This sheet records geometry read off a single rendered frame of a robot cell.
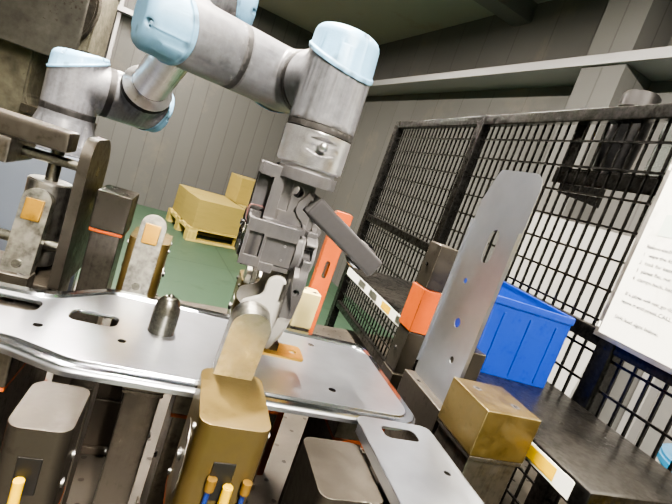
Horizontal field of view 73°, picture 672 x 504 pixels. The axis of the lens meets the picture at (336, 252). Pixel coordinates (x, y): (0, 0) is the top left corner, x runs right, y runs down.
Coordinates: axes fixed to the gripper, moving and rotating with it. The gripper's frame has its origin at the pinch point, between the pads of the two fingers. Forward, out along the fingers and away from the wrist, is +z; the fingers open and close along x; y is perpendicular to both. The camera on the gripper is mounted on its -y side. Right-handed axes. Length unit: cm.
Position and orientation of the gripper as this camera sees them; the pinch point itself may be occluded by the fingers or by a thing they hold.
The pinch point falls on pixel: (273, 335)
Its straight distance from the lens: 56.7
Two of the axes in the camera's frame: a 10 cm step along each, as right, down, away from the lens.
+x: 2.5, 2.5, -9.4
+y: -9.1, -2.5, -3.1
